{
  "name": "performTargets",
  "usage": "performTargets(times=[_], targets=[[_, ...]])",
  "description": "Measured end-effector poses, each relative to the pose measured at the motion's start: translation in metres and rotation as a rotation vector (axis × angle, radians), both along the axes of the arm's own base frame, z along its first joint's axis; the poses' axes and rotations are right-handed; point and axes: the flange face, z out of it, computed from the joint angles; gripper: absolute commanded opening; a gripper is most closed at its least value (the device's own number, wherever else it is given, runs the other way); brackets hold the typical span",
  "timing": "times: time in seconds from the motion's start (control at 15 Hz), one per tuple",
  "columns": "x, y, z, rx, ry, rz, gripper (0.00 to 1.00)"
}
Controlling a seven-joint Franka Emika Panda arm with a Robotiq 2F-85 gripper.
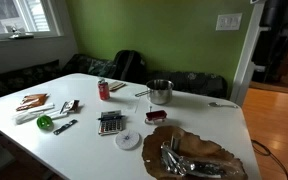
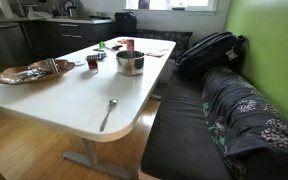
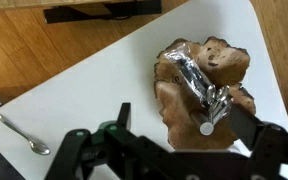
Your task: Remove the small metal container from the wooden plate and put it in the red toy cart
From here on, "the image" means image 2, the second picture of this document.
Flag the black backpack on bench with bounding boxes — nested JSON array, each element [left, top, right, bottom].
[[175, 31, 245, 79]]

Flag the wooden plate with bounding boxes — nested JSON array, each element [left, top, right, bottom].
[[0, 59, 75, 85]]

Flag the black bench seat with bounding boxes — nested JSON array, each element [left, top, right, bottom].
[[138, 74, 233, 180]]

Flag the red can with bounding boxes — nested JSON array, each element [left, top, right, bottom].
[[126, 39, 135, 51]]

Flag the black bag by window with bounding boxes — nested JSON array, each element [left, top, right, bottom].
[[115, 12, 137, 33]]

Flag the red toy box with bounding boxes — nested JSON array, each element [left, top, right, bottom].
[[87, 60, 98, 70]]

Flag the green toy piece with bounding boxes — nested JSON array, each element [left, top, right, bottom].
[[99, 41, 106, 48]]

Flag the paper card on table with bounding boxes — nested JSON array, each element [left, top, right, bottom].
[[146, 49, 168, 57]]

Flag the crumpled foil wrapper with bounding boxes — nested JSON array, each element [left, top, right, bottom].
[[15, 67, 51, 82]]

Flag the round white coaster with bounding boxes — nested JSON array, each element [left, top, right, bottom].
[[73, 60, 86, 66]]

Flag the metal spoon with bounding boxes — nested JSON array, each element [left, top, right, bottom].
[[100, 99, 118, 132]]

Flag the dark kitchen cabinet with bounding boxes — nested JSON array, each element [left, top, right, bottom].
[[21, 18, 118, 59]]

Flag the floral dark cushion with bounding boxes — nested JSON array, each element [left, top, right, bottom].
[[202, 66, 288, 180]]

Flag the white table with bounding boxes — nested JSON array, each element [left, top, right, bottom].
[[0, 38, 175, 180]]

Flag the stainless steel pot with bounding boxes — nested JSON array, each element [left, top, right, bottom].
[[116, 50, 145, 76]]

